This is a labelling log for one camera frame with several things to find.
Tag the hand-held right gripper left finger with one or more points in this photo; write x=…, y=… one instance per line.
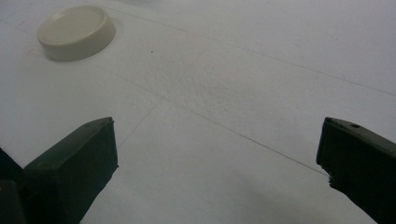
x=68, y=174

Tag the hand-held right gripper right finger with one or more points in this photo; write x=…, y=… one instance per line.
x=361, y=161

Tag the cream jar lid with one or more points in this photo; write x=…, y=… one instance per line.
x=76, y=31

